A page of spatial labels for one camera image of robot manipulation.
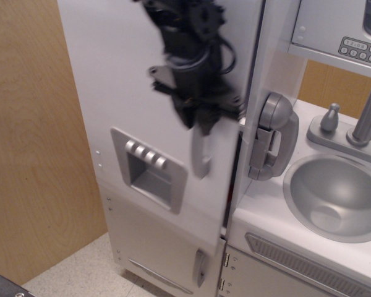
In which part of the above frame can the grey lower door handle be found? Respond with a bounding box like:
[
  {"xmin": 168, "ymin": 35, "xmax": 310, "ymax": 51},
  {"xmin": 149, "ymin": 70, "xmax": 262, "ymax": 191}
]
[{"xmin": 193, "ymin": 249, "xmax": 206, "ymax": 288}]

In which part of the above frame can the black case corner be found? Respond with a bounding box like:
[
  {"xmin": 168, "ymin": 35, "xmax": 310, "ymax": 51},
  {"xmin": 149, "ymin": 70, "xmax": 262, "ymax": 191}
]
[{"xmin": 0, "ymin": 275, "xmax": 35, "ymax": 297}]

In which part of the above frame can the grey toy faucet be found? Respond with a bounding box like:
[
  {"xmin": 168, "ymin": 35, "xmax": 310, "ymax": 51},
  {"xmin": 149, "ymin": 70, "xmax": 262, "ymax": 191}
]
[{"xmin": 346, "ymin": 91, "xmax": 371, "ymax": 147}]

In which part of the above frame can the grey toy telephone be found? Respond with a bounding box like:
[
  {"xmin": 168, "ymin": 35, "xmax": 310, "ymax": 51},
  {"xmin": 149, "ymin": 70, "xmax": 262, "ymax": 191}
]
[{"xmin": 249, "ymin": 92, "xmax": 299, "ymax": 181}]

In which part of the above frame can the grey fridge door handle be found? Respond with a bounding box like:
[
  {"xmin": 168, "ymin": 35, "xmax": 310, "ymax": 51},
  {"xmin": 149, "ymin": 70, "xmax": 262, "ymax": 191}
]
[{"xmin": 190, "ymin": 124, "xmax": 213, "ymax": 179}]

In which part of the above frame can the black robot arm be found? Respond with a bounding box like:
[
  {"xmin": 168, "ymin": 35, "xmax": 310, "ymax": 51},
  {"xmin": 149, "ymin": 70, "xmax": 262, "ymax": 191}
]
[{"xmin": 142, "ymin": 1, "xmax": 242, "ymax": 136}]

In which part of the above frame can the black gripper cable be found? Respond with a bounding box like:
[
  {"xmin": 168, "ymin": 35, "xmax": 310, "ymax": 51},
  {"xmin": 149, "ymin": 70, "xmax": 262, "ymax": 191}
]
[{"xmin": 216, "ymin": 41, "xmax": 237, "ymax": 75}]

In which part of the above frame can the grey toy sink basin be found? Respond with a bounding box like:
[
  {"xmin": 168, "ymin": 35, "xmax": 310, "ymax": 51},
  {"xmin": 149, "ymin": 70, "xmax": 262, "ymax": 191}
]
[{"xmin": 283, "ymin": 155, "xmax": 371, "ymax": 243}]

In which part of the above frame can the brass door hinge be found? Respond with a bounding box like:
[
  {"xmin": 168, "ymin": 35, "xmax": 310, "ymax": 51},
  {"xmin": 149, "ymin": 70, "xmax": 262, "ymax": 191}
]
[
  {"xmin": 223, "ymin": 252, "xmax": 230, "ymax": 267},
  {"xmin": 219, "ymin": 278, "xmax": 225, "ymax": 291}
]

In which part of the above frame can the lower brass door hinge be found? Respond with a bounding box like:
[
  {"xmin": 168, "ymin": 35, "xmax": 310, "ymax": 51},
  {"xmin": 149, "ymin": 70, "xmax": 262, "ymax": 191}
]
[{"xmin": 219, "ymin": 278, "xmax": 225, "ymax": 291}]

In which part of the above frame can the white fridge door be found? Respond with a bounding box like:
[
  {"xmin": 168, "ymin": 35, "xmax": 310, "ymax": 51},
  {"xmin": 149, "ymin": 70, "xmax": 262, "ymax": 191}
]
[{"xmin": 58, "ymin": 1, "xmax": 262, "ymax": 255}]

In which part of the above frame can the grey ice dispenser panel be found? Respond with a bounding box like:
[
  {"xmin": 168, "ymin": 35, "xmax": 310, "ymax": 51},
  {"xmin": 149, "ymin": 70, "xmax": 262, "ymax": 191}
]
[{"xmin": 110, "ymin": 127, "xmax": 188, "ymax": 214}]

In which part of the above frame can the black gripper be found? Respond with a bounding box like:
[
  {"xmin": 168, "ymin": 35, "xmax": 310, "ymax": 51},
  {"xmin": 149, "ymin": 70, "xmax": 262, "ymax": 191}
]
[{"xmin": 148, "ymin": 61, "xmax": 244, "ymax": 136}]

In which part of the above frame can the white toy kitchen cabinet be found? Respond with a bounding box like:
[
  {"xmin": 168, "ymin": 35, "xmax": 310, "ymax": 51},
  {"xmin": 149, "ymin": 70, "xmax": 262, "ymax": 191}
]
[{"xmin": 218, "ymin": 1, "xmax": 371, "ymax": 296}]

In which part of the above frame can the toy microwave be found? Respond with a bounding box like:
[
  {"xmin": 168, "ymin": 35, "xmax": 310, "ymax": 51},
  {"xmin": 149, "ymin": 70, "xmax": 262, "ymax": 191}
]
[{"xmin": 289, "ymin": 1, "xmax": 371, "ymax": 77}]

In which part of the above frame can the grey faucet knob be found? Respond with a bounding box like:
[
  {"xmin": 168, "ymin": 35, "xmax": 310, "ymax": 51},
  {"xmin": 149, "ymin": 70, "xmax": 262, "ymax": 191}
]
[{"xmin": 320, "ymin": 103, "xmax": 340, "ymax": 132}]

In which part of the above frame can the white lower freezer door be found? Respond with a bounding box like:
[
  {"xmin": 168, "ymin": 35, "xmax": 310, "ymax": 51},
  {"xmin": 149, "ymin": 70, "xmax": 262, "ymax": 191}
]
[{"xmin": 100, "ymin": 186, "xmax": 226, "ymax": 296}]

